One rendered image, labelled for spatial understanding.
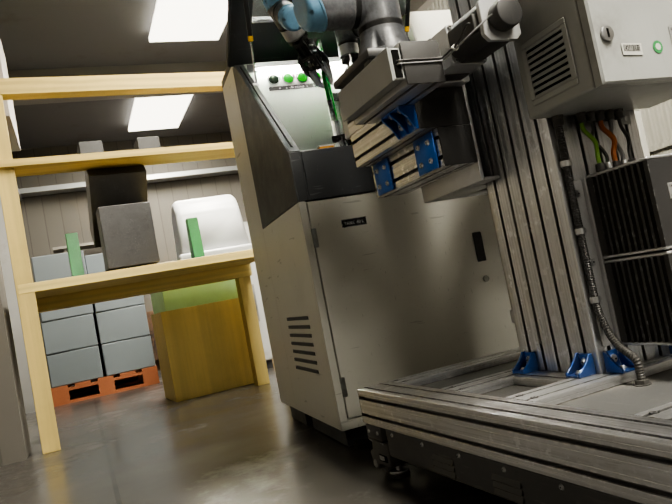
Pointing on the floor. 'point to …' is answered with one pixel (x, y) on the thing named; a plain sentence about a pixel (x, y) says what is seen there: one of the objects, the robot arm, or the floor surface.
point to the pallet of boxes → (94, 339)
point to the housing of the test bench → (259, 247)
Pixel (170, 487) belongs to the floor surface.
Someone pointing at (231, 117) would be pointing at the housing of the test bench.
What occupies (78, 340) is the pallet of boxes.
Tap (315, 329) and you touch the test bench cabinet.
